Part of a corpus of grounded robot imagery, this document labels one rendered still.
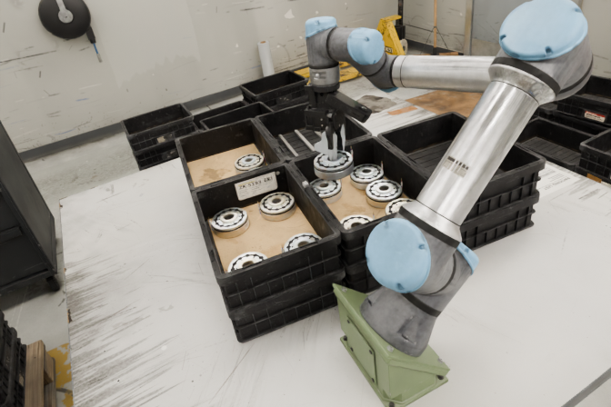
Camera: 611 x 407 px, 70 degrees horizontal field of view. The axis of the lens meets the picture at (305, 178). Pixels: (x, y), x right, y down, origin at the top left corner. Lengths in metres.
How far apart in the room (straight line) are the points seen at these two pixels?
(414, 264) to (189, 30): 3.90
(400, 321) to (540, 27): 0.55
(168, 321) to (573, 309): 1.00
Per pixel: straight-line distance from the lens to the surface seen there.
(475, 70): 0.98
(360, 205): 1.27
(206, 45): 4.49
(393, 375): 0.92
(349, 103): 1.09
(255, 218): 1.29
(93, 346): 1.32
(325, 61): 1.06
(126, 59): 4.36
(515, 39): 0.79
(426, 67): 1.02
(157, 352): 1.22
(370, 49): 0.98
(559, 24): 0.79
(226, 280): 0.98
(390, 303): 0.90
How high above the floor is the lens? 1.58
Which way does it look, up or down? 32 degrees down
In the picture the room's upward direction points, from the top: 9 degrees counter-clockwise
